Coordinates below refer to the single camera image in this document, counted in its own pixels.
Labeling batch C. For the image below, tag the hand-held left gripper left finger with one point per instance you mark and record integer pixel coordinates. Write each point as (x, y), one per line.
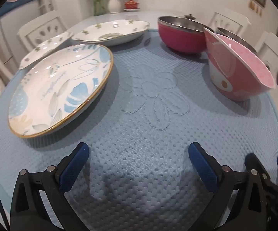
(75, 168)

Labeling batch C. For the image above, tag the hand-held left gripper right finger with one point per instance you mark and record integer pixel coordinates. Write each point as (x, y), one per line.
(203, 168)

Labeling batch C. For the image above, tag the red steel bowl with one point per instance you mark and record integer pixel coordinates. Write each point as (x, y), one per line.
(179, 41)

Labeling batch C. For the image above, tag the blue textured mat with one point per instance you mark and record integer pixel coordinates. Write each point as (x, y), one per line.
(139, 125)

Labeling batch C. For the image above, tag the large blue floral plate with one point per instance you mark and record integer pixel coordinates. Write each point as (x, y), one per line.
(57, 89)

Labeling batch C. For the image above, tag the pink cartoon bowl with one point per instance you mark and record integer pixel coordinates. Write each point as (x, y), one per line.
(227, 77)

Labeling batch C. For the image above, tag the small green floral plate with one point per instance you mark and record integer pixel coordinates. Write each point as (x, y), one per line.
(45, 47)

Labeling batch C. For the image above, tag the plain steel bowl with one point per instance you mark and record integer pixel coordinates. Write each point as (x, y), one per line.
(235, 37)

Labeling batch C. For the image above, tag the oval green floral plate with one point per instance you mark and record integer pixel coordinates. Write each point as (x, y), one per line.
(105, 32)

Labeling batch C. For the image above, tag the small black pot lid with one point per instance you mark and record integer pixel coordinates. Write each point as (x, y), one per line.
(190, 16)

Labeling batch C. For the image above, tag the orange hanging tassels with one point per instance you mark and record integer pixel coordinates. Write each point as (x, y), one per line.
(255, 8)

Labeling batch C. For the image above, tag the glass vase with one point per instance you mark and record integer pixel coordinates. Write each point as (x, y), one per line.
(100, 6)

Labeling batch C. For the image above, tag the white ribbed vase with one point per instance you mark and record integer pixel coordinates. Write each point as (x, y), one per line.
(114, 4)

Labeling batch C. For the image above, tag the red lidded teacup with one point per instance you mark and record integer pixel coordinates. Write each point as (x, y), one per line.
(131, 4)

